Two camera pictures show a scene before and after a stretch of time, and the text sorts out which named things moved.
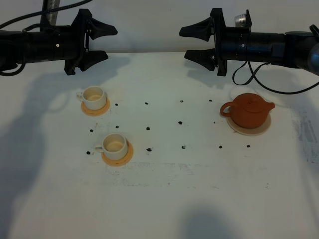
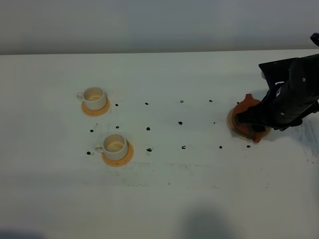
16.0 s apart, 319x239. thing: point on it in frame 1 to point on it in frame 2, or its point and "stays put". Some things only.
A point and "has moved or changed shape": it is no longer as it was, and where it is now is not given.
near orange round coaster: (119, 162) stays put
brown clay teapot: (248, 110) has moved or changed shape
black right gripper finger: (206, 58) to (257, 128)
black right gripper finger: (203, 29) to (254, 116)
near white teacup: (114, 146) stays put
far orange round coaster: (94, 112) stays put
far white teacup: (94, 97) stays put
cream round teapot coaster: (252, 131) to (233, 129)
